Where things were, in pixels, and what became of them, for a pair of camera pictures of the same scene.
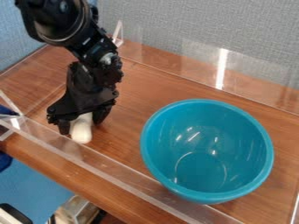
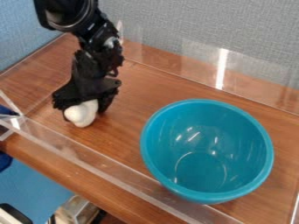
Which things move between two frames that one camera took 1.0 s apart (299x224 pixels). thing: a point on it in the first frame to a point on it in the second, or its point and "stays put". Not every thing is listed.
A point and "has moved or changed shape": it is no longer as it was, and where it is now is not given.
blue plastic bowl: x=209 y=149 stays put
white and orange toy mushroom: x=82 y=127 has moved or changed shape
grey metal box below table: x=77 y=211 stays put
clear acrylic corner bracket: x=118 y=35 stays put
